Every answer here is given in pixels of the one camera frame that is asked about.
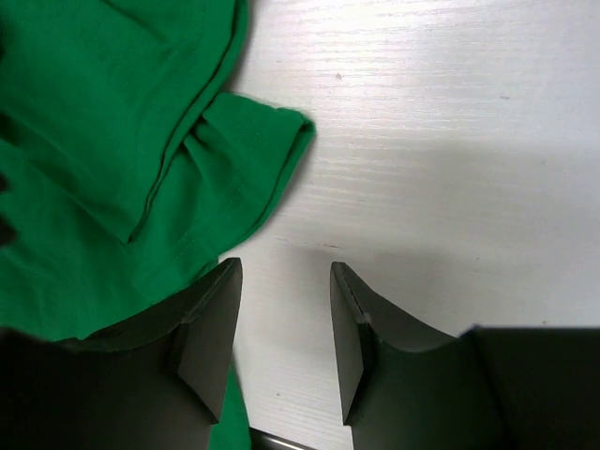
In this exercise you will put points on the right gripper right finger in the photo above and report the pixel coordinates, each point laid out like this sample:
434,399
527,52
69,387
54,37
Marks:
406,385

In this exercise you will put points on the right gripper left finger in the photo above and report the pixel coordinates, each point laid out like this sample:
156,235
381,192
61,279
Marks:
153,381

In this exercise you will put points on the green t shirt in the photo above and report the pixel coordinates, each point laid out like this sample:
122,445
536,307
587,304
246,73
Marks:
127,171

